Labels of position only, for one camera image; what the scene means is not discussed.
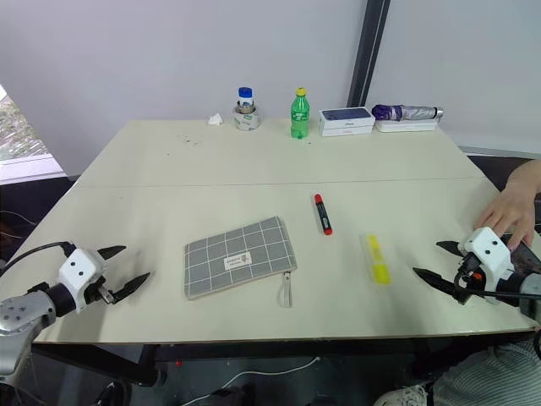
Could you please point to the dark smartphone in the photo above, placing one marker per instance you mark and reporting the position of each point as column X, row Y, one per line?
column 528, row 257

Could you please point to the bare person forearm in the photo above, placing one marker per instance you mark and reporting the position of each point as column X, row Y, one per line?
column 526, row 179

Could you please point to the flat white box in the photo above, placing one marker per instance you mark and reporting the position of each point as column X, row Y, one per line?
column 406, row 126

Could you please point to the green plastic soda bottle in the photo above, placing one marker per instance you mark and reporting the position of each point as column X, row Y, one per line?
column 299, row 116

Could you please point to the white bottle with blue cap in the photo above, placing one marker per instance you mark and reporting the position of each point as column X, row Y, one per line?
column 245, row 99

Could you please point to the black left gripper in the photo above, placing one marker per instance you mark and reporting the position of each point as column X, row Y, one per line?
column 98, row 289

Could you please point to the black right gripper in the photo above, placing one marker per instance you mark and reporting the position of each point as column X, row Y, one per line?
column 468, row 275

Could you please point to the yellow highlighter in clear sleeve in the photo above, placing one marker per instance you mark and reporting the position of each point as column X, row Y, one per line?
column 377, row 260

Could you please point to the window with outdoor view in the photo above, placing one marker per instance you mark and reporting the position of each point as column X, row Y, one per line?
column 21, row 135

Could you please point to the striped grey trouser leg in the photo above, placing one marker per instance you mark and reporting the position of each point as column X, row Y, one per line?
column 490, row 376

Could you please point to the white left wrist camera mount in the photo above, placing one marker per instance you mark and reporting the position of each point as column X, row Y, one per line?
column 78, row 270

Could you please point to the crumpled white tissue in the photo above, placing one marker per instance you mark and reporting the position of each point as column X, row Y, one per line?
column 215, row 120

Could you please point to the red and black marker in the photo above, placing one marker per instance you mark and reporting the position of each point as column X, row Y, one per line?
column 323, row 215

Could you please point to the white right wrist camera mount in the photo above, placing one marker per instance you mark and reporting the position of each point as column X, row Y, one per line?
column 490, row 251

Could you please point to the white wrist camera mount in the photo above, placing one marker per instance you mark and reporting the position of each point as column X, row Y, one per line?
column 490, row 251
column 78, row 270

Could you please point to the folded purple umbrella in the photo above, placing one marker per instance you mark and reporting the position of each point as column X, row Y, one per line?
column 406, row 112

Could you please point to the bare person hand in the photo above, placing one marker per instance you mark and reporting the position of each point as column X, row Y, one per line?
column 509, row 215

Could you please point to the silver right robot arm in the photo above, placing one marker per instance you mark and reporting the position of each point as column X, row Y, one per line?
column 528, row 292

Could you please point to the grey checked fabric pencil case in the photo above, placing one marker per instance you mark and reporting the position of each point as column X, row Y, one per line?
column 236, row 258

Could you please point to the dark window frame post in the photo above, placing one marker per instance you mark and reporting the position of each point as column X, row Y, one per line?
column 365, row 55

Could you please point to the white and blue phone box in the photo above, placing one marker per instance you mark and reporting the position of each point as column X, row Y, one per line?
column 346, row 120

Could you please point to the white shoe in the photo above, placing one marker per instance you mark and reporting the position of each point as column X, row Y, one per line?
column 403, row 395

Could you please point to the printed tape roll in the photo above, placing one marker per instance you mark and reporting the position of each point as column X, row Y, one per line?
column 247, row 120

